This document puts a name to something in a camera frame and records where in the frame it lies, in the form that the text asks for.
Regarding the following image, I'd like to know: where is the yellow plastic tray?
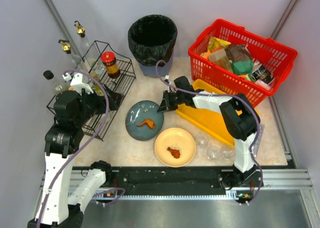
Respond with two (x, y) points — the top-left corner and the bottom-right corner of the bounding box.
(176, 79), (260, 152)

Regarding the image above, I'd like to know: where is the left small glass cup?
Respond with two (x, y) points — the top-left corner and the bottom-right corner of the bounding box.
(195, 133), (210, 148)

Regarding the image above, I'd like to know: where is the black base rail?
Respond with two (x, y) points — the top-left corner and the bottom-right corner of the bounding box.
(84, 164), (265, 196)

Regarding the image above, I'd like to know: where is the red plastic shopping basket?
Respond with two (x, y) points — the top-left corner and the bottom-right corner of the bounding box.
(188, 19), (298, 106)

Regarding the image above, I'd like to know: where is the small yellow seasoning bottle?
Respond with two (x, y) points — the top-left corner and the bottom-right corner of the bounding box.
(90, 71), (104, 97)

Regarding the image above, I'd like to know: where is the middle small glass cup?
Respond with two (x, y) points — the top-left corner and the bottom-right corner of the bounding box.
(206, 146), (221, 161)

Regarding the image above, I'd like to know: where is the green sponge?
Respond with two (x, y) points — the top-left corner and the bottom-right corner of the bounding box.
(231, 60), (254, 75)

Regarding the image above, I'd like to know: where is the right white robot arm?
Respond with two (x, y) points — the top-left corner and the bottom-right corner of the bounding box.
(157, 76), (261, 185)

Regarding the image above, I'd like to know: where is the chicken wing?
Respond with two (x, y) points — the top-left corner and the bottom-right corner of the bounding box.
(137, 118), (156, 129)

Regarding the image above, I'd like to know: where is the black wire rack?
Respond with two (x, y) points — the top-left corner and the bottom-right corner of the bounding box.
(46, 40), (136, 141)

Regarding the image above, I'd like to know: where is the brown cardboard box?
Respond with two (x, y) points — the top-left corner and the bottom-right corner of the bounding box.
(208, 48), (232, 72)

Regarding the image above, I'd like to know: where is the trash bin with black bag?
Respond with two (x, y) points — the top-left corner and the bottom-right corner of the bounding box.
(127, 14), (178, 77)

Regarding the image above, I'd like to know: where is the yellow snack bag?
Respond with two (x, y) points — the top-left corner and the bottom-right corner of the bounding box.
(207, 36), (231, 52)

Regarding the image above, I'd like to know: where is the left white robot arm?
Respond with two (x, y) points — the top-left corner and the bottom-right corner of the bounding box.
(27, 70), (113, 228)

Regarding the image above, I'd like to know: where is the black-capped dark sauce bottle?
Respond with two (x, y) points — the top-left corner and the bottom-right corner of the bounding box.
(43, 70), (70, 96)

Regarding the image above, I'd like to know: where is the gold-capped glass bottle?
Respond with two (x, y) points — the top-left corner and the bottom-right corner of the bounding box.
(58, 39), (85, 71)
(74, 20), (105, 75)

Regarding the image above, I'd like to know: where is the glass jar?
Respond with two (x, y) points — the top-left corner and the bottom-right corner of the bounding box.
(106, 81), (117, 91)

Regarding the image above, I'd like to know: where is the black gold snack packet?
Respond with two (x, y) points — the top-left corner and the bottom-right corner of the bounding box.
(251, 63), (274, 85)

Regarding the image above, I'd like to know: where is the right small glass cup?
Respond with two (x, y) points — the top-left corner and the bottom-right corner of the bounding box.
(221, 144), (236, 160)

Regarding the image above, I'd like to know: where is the chicken drumstick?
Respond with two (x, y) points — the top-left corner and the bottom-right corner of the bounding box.
(167, 147), (181, 159)

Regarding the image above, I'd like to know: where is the cream ceramic plate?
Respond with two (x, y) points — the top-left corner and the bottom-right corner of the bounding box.
(154, 128), (197, 168)

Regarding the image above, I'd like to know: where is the red-lidded sauce jar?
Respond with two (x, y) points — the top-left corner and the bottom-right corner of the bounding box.
(100, 51), (120, 79)

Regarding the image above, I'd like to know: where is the dark brown snack bag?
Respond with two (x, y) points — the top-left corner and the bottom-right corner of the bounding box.
(225, 44), (253, 62)

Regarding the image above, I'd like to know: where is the silver foil packet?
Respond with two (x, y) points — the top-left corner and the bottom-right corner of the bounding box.
(252, 123), (265, 158)

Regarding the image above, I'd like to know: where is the small glass cup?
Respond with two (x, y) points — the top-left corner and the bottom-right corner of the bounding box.
(221, 144), (236, 160)
(206, 146), (221, 161)
(195, 133), (210, 148)

